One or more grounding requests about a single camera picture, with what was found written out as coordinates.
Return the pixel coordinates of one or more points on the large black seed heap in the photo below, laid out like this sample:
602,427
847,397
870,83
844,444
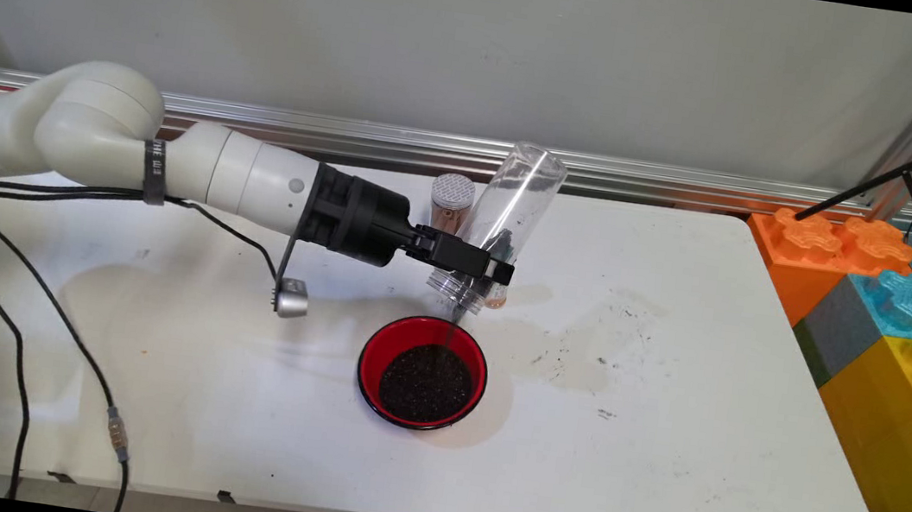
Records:
422,387

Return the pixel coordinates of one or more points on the black tripod stand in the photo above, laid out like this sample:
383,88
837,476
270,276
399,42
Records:
901,176

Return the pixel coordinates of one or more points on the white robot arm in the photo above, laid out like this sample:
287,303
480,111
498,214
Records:
88,133

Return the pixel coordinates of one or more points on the aluminium frame rail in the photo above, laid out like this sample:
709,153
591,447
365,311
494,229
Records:
648,180

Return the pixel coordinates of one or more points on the orange building block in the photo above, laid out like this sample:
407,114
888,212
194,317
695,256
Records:
805,247

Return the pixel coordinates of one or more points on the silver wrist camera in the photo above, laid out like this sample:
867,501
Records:
292,301

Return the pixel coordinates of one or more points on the grey building block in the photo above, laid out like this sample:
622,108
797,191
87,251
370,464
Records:
825,336

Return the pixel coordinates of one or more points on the clear plastic jar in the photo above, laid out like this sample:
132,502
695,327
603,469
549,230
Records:
520,194

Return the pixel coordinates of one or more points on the foil-sealed spice jar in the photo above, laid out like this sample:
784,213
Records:
452,195

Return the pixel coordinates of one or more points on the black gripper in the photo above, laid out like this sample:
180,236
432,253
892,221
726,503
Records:
356,218

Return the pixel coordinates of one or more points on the red bowl black rim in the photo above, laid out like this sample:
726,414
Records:
395,344

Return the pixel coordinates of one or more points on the green-capped spice bottle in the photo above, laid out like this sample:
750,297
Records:
496,297

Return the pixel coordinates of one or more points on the black table clip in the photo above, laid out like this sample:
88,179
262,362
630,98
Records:
61,476
225,496

